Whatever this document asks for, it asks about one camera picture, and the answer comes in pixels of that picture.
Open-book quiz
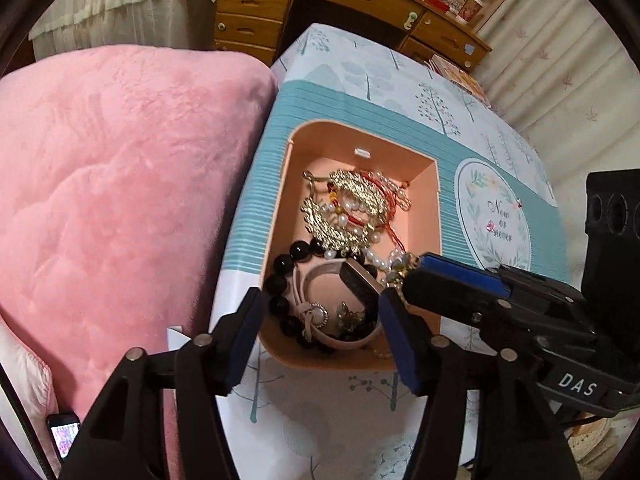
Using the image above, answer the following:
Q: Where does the white pearl necklace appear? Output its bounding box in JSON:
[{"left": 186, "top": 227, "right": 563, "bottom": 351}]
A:
[{"left": 325, "top": 230, "right": 416, "bottom": 286}]

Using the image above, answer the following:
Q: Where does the black smartphone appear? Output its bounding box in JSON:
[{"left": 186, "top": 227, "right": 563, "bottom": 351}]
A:
[{"left": 47, "top": 411, "right": 82, "bottom": 463}]

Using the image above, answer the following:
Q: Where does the dark metal brooch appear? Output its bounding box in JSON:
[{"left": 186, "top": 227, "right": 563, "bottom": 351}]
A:
[{"left": 339, "top": 302, "right": 367, "bottom": 332}]

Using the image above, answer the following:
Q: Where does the small gold earring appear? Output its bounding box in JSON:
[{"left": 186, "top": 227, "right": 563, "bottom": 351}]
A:
[{"left": 385, "top": 252, "right": 417, "bottom": 287}]

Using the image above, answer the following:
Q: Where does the floral cover book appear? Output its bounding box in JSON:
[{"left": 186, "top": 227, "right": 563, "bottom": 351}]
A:
[{"left": 425, "top": 54, "right": 493, "bottom": 108}]

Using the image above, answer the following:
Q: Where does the white quilt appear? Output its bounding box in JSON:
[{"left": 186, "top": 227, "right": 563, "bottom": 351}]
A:
[{"left": 0, "top": 320, "right": 53, "bottom": 461}]

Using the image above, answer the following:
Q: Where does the pink jewelry box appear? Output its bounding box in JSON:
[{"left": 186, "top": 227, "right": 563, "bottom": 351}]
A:
[{"left": 257, "top": 120, "right": 443, "bottom": 373}]

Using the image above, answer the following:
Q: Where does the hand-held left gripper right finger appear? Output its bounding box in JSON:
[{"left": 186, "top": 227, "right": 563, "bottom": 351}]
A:
[{"left": 377, "top": 287, "right": 573, "bottom": 480}]

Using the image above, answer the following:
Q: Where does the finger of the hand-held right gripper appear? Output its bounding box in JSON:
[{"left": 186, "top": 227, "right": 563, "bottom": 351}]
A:
[
  {"left": 402, "top": 269, "right": 506, "bottom": 328},
  {"left": 420, "top": 252, "right": 586, "bottom": 306}
]

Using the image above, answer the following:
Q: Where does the pink fleece blanket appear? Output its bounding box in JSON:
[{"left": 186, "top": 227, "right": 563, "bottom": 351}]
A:
[{"left": 0, "top": 45, "right": 280, "bottom": 480}]

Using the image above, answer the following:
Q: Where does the white patterned curtain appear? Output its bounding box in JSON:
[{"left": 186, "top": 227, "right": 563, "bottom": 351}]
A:
[{"left": 472, "top": 0, "right": 640, "bottom": 181}]

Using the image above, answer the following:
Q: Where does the red string bracelet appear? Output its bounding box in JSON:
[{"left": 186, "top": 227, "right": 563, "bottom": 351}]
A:
[{"left": 325, "top": 172, "right": 413, "bottom": 251}]

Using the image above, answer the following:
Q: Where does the pink strap watch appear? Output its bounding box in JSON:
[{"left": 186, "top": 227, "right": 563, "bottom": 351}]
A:
[{"left": 295, "top": 257, "right": 386, "bottom": 356}]

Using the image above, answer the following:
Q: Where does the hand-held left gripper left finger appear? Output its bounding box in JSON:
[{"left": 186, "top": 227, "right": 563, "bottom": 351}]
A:
[{"left": 59, "top": 287, "right": 271, "bottom": 480}]

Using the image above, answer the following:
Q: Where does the wooden desk with drawers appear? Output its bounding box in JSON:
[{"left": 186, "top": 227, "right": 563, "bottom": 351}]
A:
[{"left": 214, "top": 0, "right": 493, "bottom": 68}]

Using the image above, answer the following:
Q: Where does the black bead bracelet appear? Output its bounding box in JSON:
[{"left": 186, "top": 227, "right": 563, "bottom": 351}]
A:
[{"left": 264, "top": 240, "right": 371, "bottom": 351}]

